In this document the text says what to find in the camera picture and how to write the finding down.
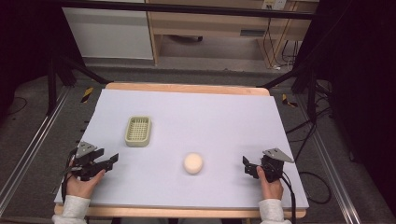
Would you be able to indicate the white power strip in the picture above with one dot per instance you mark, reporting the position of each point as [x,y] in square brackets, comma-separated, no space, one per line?
[274,4]

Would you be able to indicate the round cream soap bar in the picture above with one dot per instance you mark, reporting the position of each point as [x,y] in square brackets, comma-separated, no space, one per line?
[193,163]

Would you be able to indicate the wooden desk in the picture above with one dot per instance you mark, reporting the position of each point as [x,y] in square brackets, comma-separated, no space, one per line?
[211,25]

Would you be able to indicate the white foam table mat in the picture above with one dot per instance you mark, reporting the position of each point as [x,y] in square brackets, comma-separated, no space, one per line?
[199,124]

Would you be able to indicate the person's left hand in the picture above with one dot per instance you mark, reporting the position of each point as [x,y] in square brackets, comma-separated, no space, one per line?
[81,186]

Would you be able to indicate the yellow black striped floor tape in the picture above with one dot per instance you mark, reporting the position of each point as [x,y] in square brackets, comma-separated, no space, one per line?
[87,94]
[288,101]

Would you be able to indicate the black horizontal frame bar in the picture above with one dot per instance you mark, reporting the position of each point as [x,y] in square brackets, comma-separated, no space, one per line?
[186,8]

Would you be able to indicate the pale green soap dish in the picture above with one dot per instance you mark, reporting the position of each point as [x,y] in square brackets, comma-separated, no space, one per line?
[138,131]

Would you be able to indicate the person's right hand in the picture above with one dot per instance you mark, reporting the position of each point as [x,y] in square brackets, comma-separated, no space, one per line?
[270,188]

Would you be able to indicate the metal floor rail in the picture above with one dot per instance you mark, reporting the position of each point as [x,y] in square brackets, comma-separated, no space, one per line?
[31,146]
[334,174]

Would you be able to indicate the black metal stand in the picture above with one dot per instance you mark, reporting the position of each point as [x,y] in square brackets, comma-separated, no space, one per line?
[52,84]
[311,93]

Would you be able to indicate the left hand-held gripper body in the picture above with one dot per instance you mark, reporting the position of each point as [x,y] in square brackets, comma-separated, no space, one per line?
[83,161]

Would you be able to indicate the white cabinet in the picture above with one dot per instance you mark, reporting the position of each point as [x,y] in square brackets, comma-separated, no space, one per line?
[109,34]

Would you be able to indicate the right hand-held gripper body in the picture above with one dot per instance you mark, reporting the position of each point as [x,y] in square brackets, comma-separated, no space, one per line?
[274,165]

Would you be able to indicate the wooden table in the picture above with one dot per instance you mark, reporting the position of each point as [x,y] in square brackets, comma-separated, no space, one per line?
[186,88]

